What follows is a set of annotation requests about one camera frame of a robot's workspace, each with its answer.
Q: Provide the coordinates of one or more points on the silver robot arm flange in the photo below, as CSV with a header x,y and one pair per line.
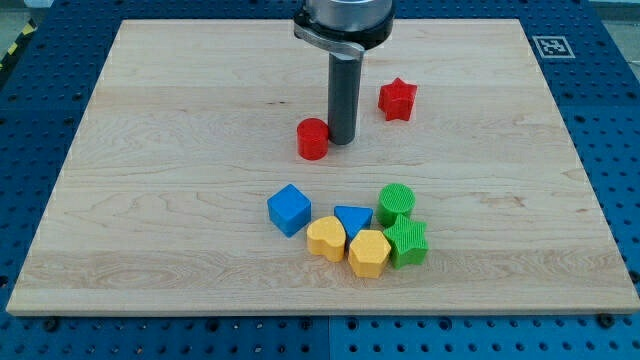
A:
x,y
345,29

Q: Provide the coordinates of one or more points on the red star block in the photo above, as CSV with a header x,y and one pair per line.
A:
x,y
396,100

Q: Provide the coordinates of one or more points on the green star block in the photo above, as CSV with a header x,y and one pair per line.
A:
x,y
407,239

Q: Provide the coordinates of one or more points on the blue cube block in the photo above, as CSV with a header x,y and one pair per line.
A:
x,y
289,210

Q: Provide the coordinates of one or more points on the red cylinder block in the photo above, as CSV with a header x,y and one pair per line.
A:
x,y
312,139

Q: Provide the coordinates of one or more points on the blue triangle block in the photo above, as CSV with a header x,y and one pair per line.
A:
x,y
353,219

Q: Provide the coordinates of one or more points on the yellow heart block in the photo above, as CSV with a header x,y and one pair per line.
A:
x,y
326,237

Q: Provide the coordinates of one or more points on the green cylinder block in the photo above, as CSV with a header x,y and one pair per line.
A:
x,y
394,199

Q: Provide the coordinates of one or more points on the yellow hexagon block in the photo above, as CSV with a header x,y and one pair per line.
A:
x,y
369,253

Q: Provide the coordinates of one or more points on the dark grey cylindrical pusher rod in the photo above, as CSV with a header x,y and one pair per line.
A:
x,y
343,95

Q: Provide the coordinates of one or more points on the light wooden board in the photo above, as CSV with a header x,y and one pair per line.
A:
x,y
160,208

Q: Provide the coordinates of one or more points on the white fiducial marker tag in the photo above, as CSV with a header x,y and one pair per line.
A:
x,y
553,47

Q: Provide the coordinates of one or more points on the yellow black hazard tape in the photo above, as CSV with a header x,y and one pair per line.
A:
x,y
18,46

